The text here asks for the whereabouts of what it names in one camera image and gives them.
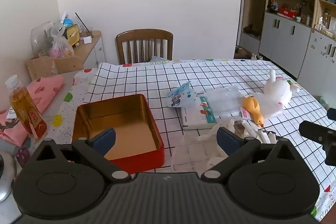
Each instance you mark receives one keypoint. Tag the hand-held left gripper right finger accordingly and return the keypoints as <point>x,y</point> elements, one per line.
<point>228,141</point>

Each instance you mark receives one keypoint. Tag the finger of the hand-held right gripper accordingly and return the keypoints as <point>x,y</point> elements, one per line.
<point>312,130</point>
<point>332,113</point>

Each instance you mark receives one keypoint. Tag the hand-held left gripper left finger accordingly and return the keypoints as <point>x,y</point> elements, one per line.
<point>103,141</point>

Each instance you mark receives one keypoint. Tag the red tin box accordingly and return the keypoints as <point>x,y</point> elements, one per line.
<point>131,113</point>

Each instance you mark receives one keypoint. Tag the clear plastic bag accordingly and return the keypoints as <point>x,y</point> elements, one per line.
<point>223,102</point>

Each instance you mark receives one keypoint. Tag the white rabbit plush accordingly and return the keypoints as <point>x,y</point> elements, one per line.
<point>278,90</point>

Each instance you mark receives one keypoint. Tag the blue printed mask packet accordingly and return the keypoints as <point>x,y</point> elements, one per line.
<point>181,94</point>

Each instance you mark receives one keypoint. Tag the white paper wrappers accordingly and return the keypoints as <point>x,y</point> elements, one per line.
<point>258,133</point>

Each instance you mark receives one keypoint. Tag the dotted white tablecloth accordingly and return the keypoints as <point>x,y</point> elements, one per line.
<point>78,87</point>

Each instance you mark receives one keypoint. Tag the pink printed cloth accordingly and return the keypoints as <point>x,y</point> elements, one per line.
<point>44,87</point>

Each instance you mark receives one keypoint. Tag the dark red patterned cup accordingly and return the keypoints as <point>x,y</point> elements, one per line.
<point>23,153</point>

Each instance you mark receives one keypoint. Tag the amber tea bottle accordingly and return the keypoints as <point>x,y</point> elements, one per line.
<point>23,108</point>

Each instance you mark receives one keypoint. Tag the row of small white shoes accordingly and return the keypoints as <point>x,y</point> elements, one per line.
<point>257,56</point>

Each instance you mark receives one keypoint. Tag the cardboard box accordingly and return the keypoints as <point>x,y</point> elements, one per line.
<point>52,66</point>

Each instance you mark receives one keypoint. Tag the wooden side cabinet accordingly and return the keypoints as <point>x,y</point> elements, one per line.
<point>89,49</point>

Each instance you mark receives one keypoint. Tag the spiral notebook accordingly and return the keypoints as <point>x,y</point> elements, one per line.
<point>160,60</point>

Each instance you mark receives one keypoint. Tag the small white box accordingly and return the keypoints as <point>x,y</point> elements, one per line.
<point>87,39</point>

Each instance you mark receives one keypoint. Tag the grey desk lamp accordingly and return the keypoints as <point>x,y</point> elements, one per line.
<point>6,176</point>

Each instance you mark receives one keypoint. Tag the plastic bag with pink contents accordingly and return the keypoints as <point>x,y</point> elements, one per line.
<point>60,45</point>

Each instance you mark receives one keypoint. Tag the wooden chair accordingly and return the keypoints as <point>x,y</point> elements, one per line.
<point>144,37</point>

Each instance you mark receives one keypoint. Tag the yellow clock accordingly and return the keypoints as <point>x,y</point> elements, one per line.
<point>73,33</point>

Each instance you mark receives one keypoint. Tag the red storage box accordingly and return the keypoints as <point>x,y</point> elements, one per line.
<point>287,11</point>

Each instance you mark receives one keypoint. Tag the black stick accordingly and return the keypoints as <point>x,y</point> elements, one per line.
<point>84,24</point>

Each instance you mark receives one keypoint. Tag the glass vase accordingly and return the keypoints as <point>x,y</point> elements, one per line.
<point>39,35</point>

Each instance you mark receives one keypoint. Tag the blue plastic toy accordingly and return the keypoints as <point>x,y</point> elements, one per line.
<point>68,22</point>

